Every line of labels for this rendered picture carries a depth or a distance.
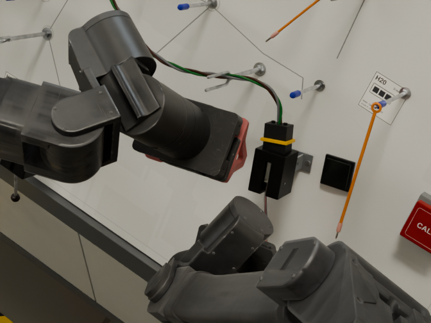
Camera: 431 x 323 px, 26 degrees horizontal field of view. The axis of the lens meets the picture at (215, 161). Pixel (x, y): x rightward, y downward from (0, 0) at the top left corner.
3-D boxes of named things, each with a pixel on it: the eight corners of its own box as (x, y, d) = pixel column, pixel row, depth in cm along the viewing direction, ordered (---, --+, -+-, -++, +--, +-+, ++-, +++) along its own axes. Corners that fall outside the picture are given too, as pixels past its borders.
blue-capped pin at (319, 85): (313, 90, 119) (284, 100, 111) (315, 78, 118) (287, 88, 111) (324, 92, 118) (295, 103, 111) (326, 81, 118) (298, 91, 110)
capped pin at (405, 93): (400, 100, 113) (369, 115, 104) (397, 88, 113) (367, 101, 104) (412, 98, 113) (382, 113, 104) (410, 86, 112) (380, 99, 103)
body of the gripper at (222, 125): (160, 93, 96) (126, 72, 90) (246, 118, 92) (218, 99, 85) (138, 152, 96) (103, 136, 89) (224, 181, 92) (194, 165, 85)
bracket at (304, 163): (279, 162, 123) (262, 170, 119) (282, 145, 123) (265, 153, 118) (310, 172, 121) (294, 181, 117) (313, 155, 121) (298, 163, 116)
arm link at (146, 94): (118, 145, 82) (170, 107, 80) (86, 83, 84) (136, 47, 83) (153, 161, 88) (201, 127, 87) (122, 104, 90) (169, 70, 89)
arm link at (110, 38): (61, 185, 86) (60, 137, 78) (14, 86, 90) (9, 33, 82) (178, 141, 89) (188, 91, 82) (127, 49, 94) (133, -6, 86)
